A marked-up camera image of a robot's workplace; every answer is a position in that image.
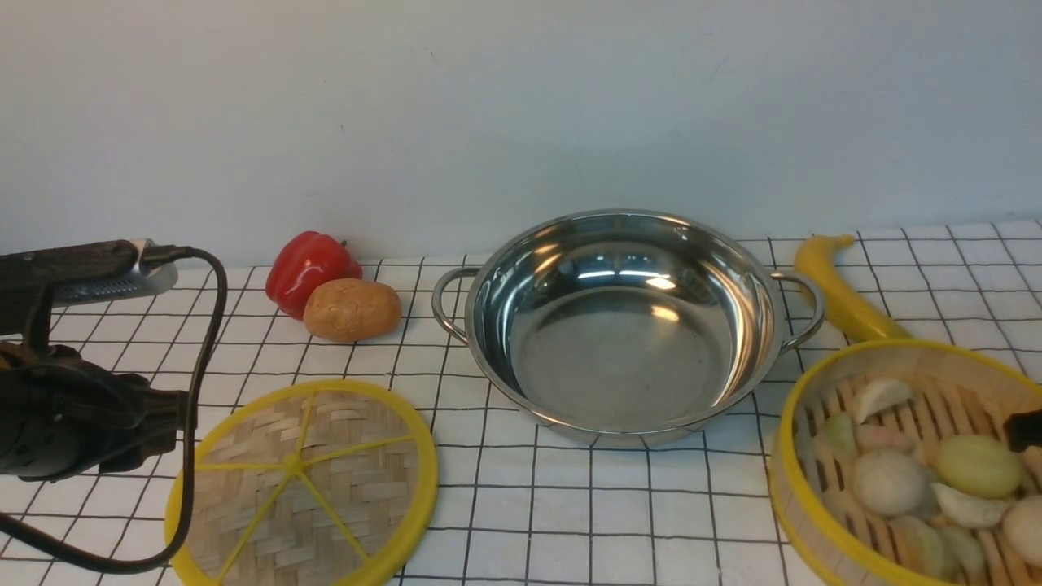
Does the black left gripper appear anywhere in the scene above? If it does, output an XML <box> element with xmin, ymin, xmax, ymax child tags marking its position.
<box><xmin>1</xmin><ymin>342</ymin><xmax>190</xmax><ymax>481</ymax></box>

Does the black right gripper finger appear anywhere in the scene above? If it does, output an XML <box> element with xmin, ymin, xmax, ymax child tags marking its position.
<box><xmin>1002</xmin><ymin>409</ymin><xmax>1042</xmax><ymax>453</ymax></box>

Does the bamboo steamer basket yellow rim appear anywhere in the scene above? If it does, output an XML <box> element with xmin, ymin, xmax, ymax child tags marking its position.
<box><xmin>769</xmin><ymin>339</ymin><xmax>1040</xmax><ymax>585</ymax></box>

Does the woven bamboo steamer lid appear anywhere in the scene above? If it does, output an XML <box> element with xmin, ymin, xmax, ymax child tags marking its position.
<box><xmin>172</xmin><ymin>379</ymin><xmax>439</xmax><ymax>585</ymax></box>

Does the stainless steel pot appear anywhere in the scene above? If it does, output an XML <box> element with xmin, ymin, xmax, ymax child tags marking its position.
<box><xmin>431</xmin><ymin>210</ymin><xmax>825</xmax><ymax>448</ymax></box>

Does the pale green round bun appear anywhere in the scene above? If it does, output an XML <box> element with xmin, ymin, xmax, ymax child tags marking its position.
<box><xmin>934</xmin><ymin>435</ymin><xmax>1021</xmax><ymax>498</ymax></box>

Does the round beige bun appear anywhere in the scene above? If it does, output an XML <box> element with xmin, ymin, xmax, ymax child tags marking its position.
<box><xmin>1002</xmin><ymin>496</ymin><xmax>1041</xmax><ymax>567</ymax></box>

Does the white folded dumpling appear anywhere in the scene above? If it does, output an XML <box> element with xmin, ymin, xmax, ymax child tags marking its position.
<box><xmin>931</xmin><ymin>483</ymin><xmax>1013</xmax><ymax>530</ymax></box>

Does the round white bun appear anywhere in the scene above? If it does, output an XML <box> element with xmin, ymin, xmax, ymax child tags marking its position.
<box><xmin>850</xmin><ymin>450</ymin><xmax>931</xmax><ymax>517</ymax></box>

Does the white dumpling at back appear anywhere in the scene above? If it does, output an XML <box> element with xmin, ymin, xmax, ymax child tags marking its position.
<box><xmin>852</xmin><ymin>379</ymin><xmax>914</xmax><ymax>424</ymax></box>

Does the yellow banana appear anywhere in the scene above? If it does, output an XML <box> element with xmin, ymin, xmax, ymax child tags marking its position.
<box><xmin>794</xmin><ymin>234</ymin><xmax>913</xmax><ymax>343</ymax></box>

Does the red bell pepper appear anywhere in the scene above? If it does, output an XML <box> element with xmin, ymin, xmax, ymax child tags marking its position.
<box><xmin>265</xmin><ymin>230</ymin><xmax>364</xmax><ymax>321</ymax></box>

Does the brown potato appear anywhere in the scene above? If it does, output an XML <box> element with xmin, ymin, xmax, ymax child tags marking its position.
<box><xmin>303</xmin><ymin>278</ymin><xmax>402</xmax><ymax>343</ymax></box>

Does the white checkered tablecloth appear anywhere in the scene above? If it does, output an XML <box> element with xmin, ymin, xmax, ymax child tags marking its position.
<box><xmin>1</xmin><ymin>219</ymin><xmax>1040</xmax><ymax>585</ymax></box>

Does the black camera cable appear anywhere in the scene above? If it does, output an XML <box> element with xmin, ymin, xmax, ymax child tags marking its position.
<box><xmin>0</xmin><ymin>247</ymin><xmax>229</xmax><ymax>575</ymax></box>

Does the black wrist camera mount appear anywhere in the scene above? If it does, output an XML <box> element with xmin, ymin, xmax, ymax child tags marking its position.
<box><xmin>1</xmin><ymin>238</ymin><xmax>192</xmax><ymax>336</ymax></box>

